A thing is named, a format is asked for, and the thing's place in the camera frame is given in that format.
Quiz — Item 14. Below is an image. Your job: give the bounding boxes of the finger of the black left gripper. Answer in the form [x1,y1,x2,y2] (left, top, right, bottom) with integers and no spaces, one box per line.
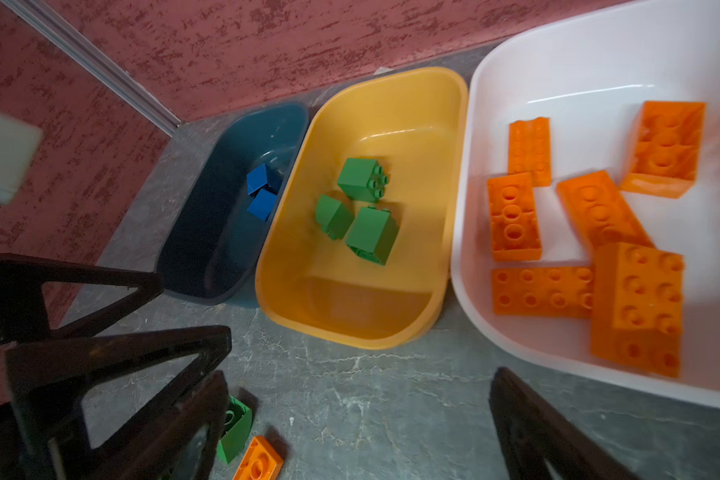
[6,326,231,479]
[0,254,163,344]

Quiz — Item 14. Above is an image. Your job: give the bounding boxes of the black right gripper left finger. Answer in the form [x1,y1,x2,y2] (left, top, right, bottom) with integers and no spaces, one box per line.
[87,371,228,479]

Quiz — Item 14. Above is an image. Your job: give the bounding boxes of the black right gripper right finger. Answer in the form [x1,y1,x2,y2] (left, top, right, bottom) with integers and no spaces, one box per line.
[490,367,636,479]

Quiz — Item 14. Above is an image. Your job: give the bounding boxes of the green lego brick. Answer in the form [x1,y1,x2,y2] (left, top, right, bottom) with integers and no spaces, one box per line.
[345,206,399,266]
[217,396,253,464]
[337,158,389,203]
[315,195,354,240]

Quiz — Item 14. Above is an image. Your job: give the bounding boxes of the orange long lego brick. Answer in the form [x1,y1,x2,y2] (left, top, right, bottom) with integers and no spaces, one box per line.
[590,242,685,378]

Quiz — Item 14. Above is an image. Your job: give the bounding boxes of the yellow plastic bin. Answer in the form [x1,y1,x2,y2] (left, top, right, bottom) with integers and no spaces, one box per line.
[255,67,468,350]

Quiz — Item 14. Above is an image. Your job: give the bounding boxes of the teal plastic bin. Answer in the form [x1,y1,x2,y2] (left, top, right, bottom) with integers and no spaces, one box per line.
[155,102,310,308]

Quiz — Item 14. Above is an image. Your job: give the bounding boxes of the white plastic bin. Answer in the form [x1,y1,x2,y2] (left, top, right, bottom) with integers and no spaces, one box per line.
[451,1,720,408]

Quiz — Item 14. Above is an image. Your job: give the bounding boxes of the aluminium corner post left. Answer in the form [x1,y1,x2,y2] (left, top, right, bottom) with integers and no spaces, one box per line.
[1,0,181,137]

